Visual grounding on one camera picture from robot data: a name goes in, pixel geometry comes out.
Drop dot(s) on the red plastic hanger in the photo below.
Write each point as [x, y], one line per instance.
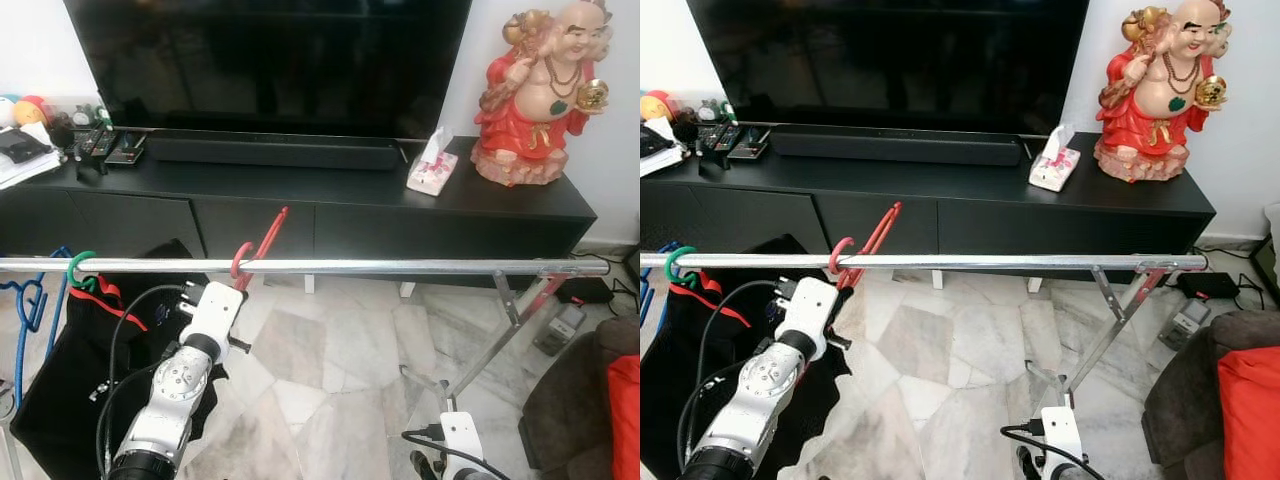
[272, 230]
[880, 225]

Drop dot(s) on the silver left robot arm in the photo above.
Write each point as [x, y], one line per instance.
[760, 400]
[165, 410]

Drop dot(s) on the blue plastic hanger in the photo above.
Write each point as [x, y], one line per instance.
[62, 290]
[664, 310]

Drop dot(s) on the green plastic hanger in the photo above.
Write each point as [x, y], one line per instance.
[668, 266]
[72, 270]

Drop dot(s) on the brown grey fabric sofa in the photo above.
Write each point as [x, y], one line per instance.
[1185, 400]
[570, 410]

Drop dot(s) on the grey power strip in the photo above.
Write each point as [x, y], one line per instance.
[560, 330]
[1185, 325]

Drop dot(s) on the red cushion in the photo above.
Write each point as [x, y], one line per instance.
[625, 420]
[1250, 420]

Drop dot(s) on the black power adapter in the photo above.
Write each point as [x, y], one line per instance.
[585, 292]
[1205, 285]

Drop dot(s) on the black TV console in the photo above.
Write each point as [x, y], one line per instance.
[1050, 210]
[400, 215]

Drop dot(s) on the pink white tissue pack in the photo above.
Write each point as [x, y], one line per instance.
[1055, 170]
[432, 175]

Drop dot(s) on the black soundbar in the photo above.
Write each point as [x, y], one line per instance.
[270, 152]
[900, 147]

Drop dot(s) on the red laughing Buddha statue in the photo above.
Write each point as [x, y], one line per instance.
[1150, 115]
[525, 120]

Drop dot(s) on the white booklet stack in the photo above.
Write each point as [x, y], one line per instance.
[658, 150]
[25, 165]

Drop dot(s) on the large black television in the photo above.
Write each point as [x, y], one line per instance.
[270, 60]
[890, 60]

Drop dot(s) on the orange round plush toy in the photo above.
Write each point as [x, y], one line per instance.
[32, 112]
[656, 107]

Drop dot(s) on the black foam microphone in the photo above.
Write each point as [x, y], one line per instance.
[686, 125]
[61, 128]

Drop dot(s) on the white blue round plush toy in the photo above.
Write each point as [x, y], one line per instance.
[8, 110]

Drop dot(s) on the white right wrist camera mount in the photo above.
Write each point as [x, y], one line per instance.
[462, 440]
[1062, 435]

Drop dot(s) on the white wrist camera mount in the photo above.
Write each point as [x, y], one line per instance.
[1062, 435]
[215, 315]
[462, 440]
[812, 310]

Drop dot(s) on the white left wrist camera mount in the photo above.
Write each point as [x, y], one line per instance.
[812, 310]
[215, 315]

